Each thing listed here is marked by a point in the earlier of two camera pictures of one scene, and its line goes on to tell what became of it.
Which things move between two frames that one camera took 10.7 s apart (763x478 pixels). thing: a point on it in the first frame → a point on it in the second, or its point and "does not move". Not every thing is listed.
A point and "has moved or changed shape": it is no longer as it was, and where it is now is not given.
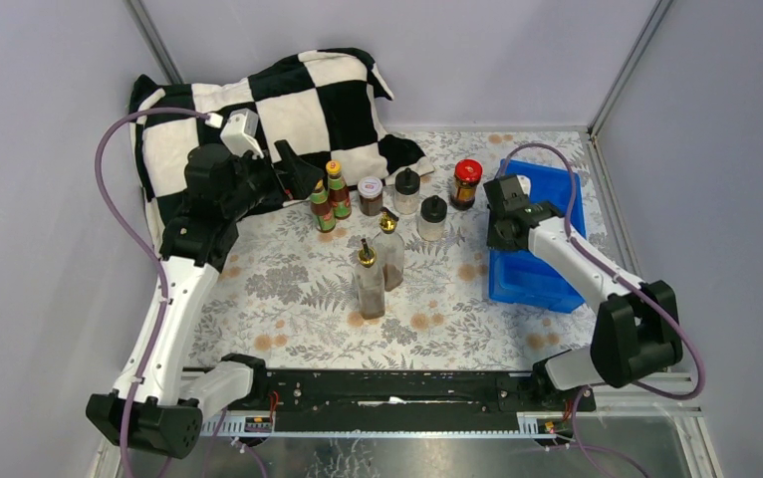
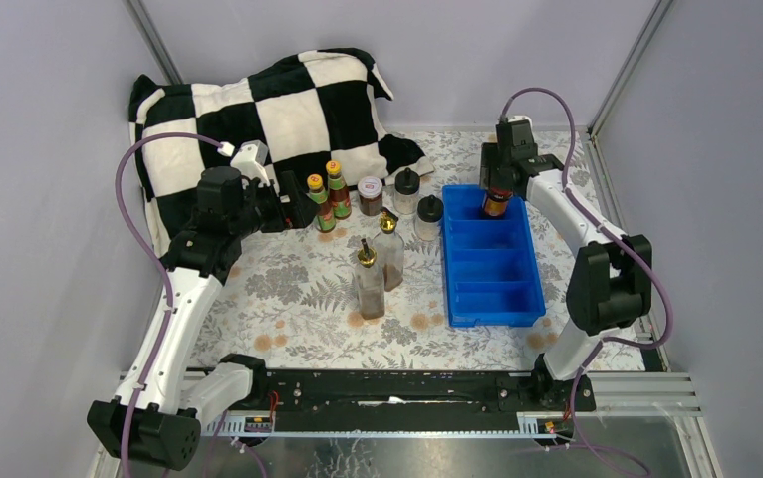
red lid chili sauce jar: [467, 175] has moved or changed shape
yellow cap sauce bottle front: [322, 212] does not move
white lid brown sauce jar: [370, 190] does not move
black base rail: [408, 399] does not move
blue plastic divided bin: [517, 276] has moved or changed shape
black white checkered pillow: [327, 105] does not move
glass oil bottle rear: [389, 248] does not move
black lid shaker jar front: [432, 218] does not move
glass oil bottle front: [370, 285] does not move
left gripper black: [300, 177] → [293, 214]
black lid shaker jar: [406, 192] does not move
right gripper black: [493, 241] → [489, 159]
